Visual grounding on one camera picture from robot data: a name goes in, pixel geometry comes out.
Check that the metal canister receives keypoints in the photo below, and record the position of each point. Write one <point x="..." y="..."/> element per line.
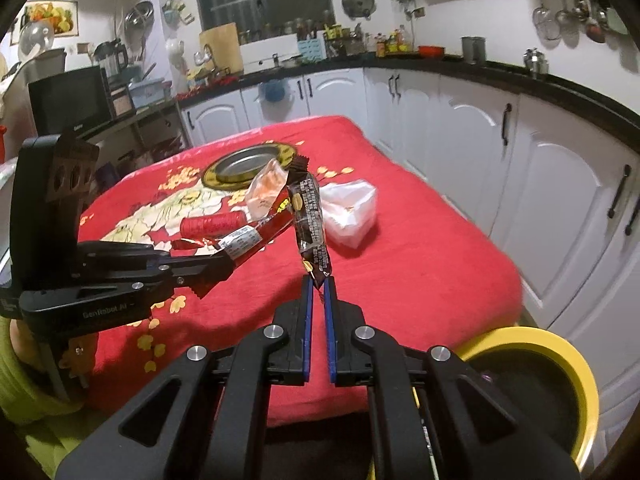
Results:
<point x="473" y="50"/>

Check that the brown snack wrapper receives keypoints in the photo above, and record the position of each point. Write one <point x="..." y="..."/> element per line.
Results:
<point x="307" y="215"/>

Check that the row of hanging kitchen utensils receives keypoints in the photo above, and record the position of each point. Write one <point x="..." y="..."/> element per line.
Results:
<point x="545" y="22"/>

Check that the person's left forearm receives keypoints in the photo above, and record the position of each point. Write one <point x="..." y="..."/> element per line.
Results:
<point x="20" y="385"/>

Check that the red sausage wrapper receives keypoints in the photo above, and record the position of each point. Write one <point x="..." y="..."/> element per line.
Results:
<point x="245" y="240"/>

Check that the red thread spool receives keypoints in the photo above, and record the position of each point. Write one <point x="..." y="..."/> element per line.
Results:
<point x="210" y="225"/>

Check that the black microwave oven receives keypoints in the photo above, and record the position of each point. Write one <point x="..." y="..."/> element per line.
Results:
<point x="70" y="100"/>

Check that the orange clear wrapper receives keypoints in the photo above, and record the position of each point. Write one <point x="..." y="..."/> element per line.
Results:
<point x="265" y="190"/>

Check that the red bowl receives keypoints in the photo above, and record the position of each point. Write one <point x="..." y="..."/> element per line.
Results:
<point x="431" y="51"/>

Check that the blue knife block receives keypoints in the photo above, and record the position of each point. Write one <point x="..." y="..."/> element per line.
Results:
<point x="312" y="51"/>

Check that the fruit wall poster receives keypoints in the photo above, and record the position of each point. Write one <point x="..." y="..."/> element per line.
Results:
<point x="50" y="17"/>

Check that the metal plate with gold rim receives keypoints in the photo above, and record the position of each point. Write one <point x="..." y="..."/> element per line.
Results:
<point x="245" y="162"/>

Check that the blue storage box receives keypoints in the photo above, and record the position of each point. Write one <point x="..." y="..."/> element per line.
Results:
<point x="147" y="94"/>

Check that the wooden cutting board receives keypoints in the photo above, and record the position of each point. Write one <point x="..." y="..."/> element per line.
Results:
<point x="222" y="47"/>

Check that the metal basin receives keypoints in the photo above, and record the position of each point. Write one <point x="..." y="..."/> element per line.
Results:
<point x="139" y="15"/>

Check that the metal pot lid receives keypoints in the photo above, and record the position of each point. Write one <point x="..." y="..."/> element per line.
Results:
<point x="357" y="2"/>

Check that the group of condiment bottles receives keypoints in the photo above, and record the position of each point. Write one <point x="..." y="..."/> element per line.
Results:
<point x="395" y="42"/>

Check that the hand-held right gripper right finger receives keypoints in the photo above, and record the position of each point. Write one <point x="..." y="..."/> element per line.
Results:
<point x="330" y="320"/>

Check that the white plastic bag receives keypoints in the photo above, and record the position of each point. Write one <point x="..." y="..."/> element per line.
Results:
<point x="350" y="210"/>

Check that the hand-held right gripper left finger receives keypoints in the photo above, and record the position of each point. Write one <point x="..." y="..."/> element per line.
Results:
<point x="308" y="310"/>

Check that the dark blender jug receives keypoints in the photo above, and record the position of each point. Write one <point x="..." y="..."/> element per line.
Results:
<point x="112" y="60"/>

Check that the blue hanging bag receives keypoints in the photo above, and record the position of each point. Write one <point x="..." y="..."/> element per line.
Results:
<point x="272" y="91"/>

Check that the yellow trash bin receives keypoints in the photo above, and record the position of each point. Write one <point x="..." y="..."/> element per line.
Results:
<point x="575" y="360"/>

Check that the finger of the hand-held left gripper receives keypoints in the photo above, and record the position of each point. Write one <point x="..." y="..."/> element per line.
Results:
<point x="205" y="287"/>
<point x="190" y="264"/>

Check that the metal kettle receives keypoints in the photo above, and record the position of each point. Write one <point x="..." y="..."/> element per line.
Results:
<point x="536" y="62"/>

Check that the glass pot lid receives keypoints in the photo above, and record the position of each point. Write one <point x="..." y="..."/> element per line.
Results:
<point x="36" y="37"/>

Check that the white kitchen cabinets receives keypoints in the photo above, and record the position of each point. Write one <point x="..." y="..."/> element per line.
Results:
<point x="550" y="185"/>

